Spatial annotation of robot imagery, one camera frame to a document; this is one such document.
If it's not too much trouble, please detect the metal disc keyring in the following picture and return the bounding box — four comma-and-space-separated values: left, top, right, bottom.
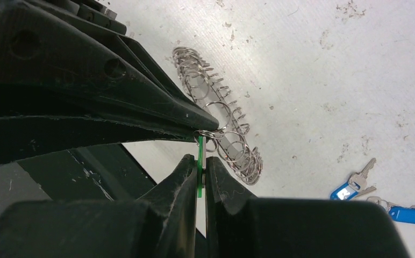
172, 46, 263, 185

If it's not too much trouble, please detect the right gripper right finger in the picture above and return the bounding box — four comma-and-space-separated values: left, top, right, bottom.
205, 157, 409, 257

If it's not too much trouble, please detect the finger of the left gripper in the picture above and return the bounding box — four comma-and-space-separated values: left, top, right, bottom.
0, 1, 219, 132
0, 116, 194, 166

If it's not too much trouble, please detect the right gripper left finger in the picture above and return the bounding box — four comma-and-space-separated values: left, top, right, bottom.
0, 154, 197, 257

